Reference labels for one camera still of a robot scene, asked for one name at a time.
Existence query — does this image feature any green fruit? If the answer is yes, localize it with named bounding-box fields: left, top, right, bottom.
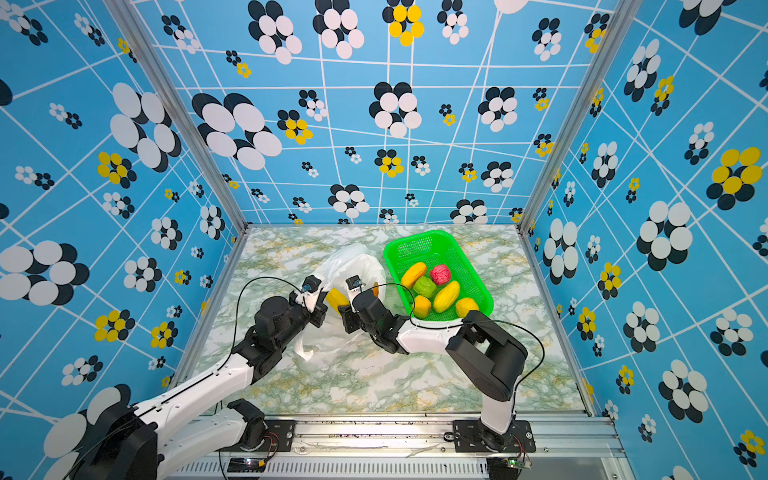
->
left=413, top=275, right=437, bottom=299

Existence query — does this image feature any white plastic bag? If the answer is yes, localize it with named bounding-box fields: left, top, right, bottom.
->
left=292, top=243, right=388, bottom=365

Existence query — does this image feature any orange yellow papaya fruit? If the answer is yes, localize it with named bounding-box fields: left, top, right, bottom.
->
left=400, top=262, right=427, bottom=289

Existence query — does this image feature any pink red fruit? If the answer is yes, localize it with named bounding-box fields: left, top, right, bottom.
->
left=430, top=264, right=452, bottom=286

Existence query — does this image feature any yellow lemon fruit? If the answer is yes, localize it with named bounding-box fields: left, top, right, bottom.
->
left=455, top=297, right=480, bottom=318

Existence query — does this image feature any yellow mango fruit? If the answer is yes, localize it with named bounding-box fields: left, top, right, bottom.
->
left=432, top=280, right=461, bottom=313
left=326, top=288, right=349, bottom=312

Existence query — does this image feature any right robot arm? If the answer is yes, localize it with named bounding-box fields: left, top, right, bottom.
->
left=338, top=291, right=528, bottom=452

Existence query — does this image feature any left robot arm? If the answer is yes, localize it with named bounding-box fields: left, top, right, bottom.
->
left=45, top=290, right=328, bottom=479

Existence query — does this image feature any green plastic basket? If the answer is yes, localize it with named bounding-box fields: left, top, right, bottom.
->
left=383, top=230, right=494, bottom=322

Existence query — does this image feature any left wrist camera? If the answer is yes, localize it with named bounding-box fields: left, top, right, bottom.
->
left=297, top=275, right=323, bottom=313

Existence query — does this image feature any left black camera cable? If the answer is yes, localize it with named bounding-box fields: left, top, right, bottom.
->
left=233, top=275, right=304, bottom=355

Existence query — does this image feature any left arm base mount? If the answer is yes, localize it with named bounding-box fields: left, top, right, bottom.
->
left=220, top=399, right=297, bottom=453

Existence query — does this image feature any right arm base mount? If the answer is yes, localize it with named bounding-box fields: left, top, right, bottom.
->
left=444, top=420, right=537, bottom=454

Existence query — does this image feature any aluminium front rail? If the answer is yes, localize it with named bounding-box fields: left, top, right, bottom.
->
left=158, top=412, right=635, bottom=479

